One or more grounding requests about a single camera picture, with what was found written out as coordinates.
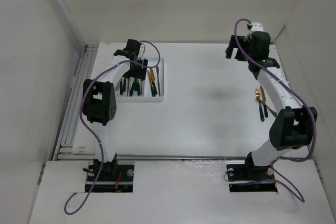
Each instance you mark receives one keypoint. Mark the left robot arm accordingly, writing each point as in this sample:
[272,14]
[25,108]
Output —
[99,104]

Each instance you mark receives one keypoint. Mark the silver rose fork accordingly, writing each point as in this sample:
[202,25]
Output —
[116,88]

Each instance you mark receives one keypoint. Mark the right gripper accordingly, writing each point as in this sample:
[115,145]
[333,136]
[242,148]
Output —
[230,49]

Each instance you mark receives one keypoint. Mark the rose gold knife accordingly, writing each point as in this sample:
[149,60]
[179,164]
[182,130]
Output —
[159,81]

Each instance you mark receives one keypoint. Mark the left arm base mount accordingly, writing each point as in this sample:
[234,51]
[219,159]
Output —
[118,181]

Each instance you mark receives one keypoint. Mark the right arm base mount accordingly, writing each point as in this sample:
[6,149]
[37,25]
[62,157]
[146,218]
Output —
[244,180]

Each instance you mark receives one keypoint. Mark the white cutlery tray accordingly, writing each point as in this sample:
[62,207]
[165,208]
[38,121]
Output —
[147,86]

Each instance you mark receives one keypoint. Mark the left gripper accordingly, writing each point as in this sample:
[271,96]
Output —
[139,74]

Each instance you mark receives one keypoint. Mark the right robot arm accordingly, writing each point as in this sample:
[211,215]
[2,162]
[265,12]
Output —
[295,124]

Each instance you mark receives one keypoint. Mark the gold knife green handle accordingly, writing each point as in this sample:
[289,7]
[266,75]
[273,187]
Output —
[153,79]
[151,84]
[263,97]

